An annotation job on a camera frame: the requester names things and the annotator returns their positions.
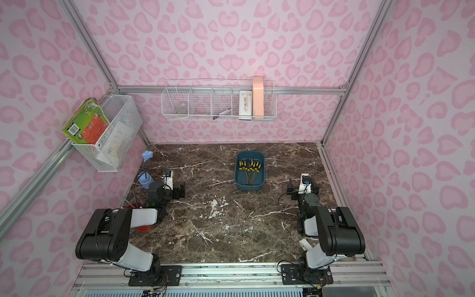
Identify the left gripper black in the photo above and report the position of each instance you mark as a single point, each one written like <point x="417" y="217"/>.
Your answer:
<point x="180" y="190"/>

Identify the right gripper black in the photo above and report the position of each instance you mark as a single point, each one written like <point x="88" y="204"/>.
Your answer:
<point x="293" y="187"/>

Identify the teal plastic storage box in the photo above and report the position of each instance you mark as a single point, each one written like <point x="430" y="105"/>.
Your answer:
<point x="250" y="170"/>

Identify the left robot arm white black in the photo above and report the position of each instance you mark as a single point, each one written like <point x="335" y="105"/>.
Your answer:
<point x="106" y="236"/>

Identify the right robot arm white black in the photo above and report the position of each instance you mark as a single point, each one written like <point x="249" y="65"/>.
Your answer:
<point x="336" y="230"/>

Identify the pink box in basket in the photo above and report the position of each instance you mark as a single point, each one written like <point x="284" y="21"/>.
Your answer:
<point x="258" y="97"/>

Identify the blue desk lamp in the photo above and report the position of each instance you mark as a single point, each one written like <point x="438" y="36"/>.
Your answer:
<point x="144" y="178"/>

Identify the red pen cup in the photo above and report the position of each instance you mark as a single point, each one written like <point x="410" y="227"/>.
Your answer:
<point x="139" y="228"/>

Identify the white paper in mesh basket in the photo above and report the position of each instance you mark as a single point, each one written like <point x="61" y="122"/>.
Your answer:
<point x="113" y="147"/>

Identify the grey pen in basket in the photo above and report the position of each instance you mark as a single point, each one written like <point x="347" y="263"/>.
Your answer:
<point x="223" y="113"/>

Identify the white mesh side basket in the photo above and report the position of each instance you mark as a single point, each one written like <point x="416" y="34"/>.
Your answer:
<point x="118" y="108"/>

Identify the white card in basket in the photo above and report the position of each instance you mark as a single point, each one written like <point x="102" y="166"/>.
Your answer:
<point x="245" y="105"/>

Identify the green red booklet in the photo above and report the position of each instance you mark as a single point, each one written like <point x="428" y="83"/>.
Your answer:
<point x="87" y="124"/>

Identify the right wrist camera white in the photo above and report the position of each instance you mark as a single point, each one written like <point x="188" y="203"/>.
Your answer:
<point x="305" y="185"/>

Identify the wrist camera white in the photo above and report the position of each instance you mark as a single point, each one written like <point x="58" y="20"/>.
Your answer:
<point x="167" y="179"/>
<point x="305" y="185"/>

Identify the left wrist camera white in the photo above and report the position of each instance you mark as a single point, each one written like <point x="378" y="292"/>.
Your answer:
<point x="167" y="179"/>

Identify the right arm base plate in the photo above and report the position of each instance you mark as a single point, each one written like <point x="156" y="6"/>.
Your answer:
<point x="293" y="274"/>

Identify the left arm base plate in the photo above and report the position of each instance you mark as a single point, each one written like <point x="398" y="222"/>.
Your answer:
<point x="166" y="276"/>

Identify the white wire wall basket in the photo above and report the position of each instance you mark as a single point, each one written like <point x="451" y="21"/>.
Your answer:
<point x="200" y="99"/>

